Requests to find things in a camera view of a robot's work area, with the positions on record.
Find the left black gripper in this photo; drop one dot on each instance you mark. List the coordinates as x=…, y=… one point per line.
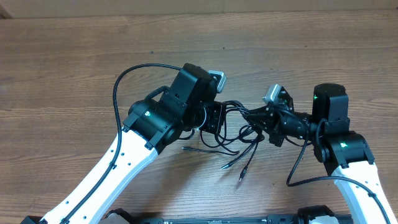
x=216, y=114

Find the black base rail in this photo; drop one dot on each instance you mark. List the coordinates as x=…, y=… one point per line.
x=320, y=214

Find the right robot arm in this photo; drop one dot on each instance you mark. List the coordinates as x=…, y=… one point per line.
x=345, y=154

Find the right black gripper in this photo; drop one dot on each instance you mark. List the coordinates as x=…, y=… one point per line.
x=268, y=123

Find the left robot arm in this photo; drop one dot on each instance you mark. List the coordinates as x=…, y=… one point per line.
x=152, y=124

